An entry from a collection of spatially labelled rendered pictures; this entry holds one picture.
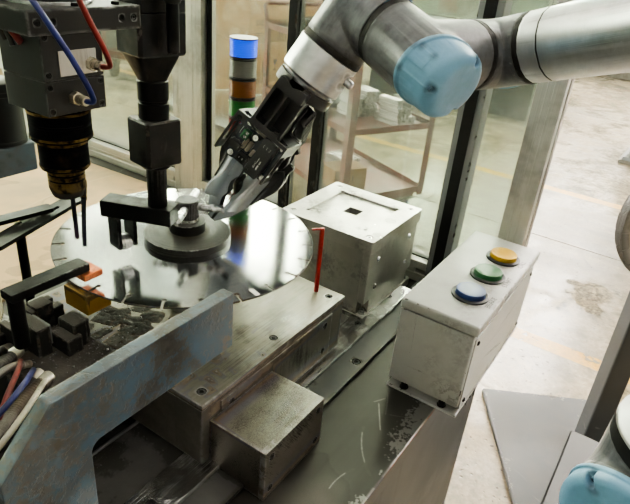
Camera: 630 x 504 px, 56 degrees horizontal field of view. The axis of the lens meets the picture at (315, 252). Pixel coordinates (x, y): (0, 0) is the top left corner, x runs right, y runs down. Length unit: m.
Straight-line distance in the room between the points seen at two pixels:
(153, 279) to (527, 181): 0.61
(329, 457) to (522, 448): 1.24
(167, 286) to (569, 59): 0.48
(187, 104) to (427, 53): 0.86
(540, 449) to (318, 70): 1.53
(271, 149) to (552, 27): 0.31
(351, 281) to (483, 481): 1.01
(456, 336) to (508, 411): 1.29
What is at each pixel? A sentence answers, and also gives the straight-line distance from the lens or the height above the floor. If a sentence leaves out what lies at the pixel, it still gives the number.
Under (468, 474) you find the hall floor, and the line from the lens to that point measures 1.86.
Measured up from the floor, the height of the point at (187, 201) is 1.00.
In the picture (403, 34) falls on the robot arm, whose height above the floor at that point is 1.23.
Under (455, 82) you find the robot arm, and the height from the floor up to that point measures 1.20.
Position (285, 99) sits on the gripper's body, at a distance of 0.66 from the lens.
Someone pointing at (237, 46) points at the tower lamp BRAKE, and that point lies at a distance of 0.99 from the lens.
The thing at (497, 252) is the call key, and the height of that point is 0.91.
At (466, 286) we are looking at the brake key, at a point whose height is 0.91.
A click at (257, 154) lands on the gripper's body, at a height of 1.09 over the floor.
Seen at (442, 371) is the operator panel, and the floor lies 0.81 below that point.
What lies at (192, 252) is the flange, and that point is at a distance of 0.74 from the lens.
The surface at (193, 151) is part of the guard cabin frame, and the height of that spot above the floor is 0.86.
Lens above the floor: 1.31
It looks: 28 degrees down
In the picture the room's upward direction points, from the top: 6 degrees clockwise
